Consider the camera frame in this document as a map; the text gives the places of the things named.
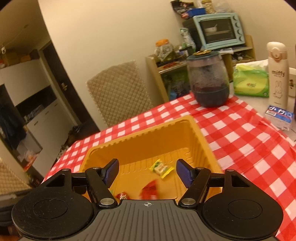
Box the blue small box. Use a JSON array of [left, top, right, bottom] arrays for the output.
[[187, 8, 206, 18]]

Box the light blue toaster oven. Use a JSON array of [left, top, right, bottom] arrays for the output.
[[183, 13, 245, 51]]

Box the blue white tissue packet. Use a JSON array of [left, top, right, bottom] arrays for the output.
[[264, 105, 294, 131]]

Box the dark glass jar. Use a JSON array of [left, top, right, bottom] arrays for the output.
[[186, 50, 229, 108]]

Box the white bowl in oven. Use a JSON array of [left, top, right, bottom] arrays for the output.
[[205, 24, 217, 34]]

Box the wooden shelf unit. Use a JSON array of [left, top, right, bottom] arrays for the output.
[[146, 35, 256, 103]]

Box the white miffy thermos bottle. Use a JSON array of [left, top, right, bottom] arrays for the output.
[[266, 42, 289, 109]]

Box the white cabinet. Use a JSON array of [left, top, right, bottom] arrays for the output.
[[1, 60, 74, 176]]

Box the dark door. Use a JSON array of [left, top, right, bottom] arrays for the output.
[[41, 42, 99, 140]]

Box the orange plastic tray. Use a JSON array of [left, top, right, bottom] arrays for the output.
[[79, 115, 222, 201]]

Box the glass jar of nuts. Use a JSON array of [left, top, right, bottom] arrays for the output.
[[202, 0, 216, 14]]

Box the beige quilted side chair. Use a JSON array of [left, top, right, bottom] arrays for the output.
[[0, 159, 31, 195]]

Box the white patterned mug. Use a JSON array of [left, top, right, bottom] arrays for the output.
[[288, 73, 295, 97]]

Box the yellow green candy packet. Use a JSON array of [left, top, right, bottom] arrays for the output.
[[149, 159, 175, 179]]

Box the green white pouch on shelf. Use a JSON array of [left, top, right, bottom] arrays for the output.
[[180, 28, 196, 51]]

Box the green tissue pack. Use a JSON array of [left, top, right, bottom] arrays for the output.
[[233, 59, 269, 98]]

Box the red snack packet pile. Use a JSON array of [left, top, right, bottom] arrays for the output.
[[139, 180, 159, 200]]

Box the dark snack bag on oven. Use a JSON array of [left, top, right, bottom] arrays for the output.
[[171, 0, 195, 19]]

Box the red gold candy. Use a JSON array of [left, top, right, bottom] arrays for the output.
[[116, 192, 130, 200]]

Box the red white checkered tablecloth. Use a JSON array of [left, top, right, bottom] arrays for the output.
[[47, 95, 295, 240]]

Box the orange lid snack jar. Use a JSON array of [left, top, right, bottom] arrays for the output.
[[154, 39, 176, 62]]

